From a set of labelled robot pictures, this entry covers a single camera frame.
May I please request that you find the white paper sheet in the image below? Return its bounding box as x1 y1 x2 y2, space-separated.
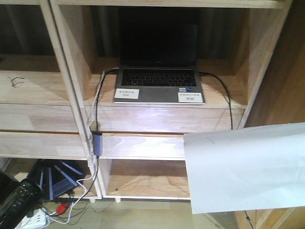
184 123 305 214

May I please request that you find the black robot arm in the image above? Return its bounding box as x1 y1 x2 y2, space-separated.
0 171 42 229

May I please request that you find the white label sticker right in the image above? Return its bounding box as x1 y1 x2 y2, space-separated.
178 92 203 103

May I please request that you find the white label sticker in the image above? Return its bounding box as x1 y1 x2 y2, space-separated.
178 92 203 103
114 88 140 99

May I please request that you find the white label sticker left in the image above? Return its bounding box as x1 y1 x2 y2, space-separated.
114 88 140 99

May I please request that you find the grey usb hub adapter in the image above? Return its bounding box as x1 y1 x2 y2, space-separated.
92 132 102 156

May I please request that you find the grey open laptop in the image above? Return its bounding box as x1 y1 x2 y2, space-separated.
114 7 205 104

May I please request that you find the wooden shelf unit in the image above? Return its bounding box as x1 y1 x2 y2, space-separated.
0 0 297 200

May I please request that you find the blue black wifi router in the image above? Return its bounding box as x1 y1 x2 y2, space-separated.
35 159 84 202

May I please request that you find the black cable left of laptop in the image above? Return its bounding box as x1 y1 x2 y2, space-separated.
81 69 119 195

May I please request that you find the black cable of laptop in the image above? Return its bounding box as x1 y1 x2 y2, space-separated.
199 71 234 130
81 69 119 195

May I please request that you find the black cable right of laptop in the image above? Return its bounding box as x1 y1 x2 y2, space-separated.
199 71 234 130

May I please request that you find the white cable left of laptop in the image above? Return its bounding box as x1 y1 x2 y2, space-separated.
46 67 120 225

